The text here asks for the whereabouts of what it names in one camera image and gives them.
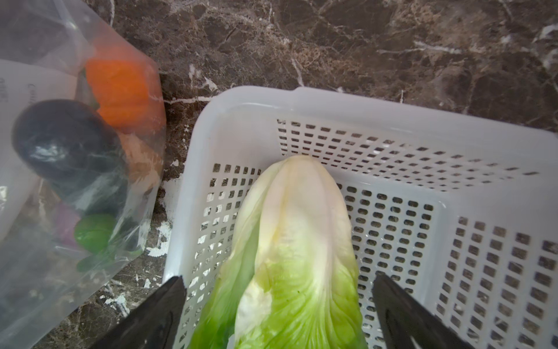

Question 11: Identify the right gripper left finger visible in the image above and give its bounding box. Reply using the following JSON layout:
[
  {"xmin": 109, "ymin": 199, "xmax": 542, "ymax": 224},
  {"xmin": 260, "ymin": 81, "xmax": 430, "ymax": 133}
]
[{"xmin": 92, "ymin": 276, "xmax": 187, "ymax": 349}]

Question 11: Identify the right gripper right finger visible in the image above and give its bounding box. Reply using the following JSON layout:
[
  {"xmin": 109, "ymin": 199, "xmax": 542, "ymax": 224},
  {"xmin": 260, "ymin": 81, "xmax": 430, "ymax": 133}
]
[{"xmin": 372, "ymin": 275, "xmax": 472, "ymax": 349}]

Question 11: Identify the green toy pepper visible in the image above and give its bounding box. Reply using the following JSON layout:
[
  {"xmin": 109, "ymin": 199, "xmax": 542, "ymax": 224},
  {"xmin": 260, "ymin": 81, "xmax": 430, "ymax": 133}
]
[{"xmin": 74, "ymin": 214, "xmax": 143, "ymax": 273}]

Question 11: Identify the green white toy cabbage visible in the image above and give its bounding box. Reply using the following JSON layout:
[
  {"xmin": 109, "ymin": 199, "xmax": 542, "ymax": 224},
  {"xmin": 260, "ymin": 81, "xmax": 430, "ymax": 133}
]
[{"xmin": 190, "ymin": 156, "xmax": 367, "ymax": 348}]

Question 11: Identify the purple toy onion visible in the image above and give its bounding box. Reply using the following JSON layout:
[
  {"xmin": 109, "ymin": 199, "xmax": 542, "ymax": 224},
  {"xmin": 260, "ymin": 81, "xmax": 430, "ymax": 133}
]
[{"xmin": 54, "ymin": 202, "xmax": 81, "ymax": 247}]

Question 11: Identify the brown toy potato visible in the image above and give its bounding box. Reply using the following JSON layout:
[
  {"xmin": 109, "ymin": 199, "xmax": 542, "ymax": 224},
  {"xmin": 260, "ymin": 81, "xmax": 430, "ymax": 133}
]
[{"xmin": 118, "ymin": 132, "xmax": 163, "ymax": 194}]

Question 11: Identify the dark purple toy eggplant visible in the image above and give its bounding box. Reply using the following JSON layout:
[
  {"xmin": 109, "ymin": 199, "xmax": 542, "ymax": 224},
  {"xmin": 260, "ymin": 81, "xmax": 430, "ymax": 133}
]
[{"xmin": 12, "ymin": 100, "xmax": 129, "ymax": 216}]

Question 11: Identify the clear zip top bag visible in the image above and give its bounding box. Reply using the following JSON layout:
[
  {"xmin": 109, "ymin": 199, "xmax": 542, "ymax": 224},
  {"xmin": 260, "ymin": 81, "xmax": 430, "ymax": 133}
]
[{"xmin": 1, "ymin": 1, "xmax": 167, "ymax": 348}]

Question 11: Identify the orange toy tomato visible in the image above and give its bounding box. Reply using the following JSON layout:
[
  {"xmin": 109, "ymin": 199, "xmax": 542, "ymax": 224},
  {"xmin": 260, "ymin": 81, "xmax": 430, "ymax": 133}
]
[{"xmin": 85, "ymin": 44, "xmax": 166, "ymax": 135}]

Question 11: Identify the white plastic basket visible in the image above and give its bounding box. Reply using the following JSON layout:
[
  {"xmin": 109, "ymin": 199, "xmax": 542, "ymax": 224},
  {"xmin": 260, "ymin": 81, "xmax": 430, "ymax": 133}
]
[{"xmin": 164, "ymin": 87, "xmax": 557, "ymax": 348}]

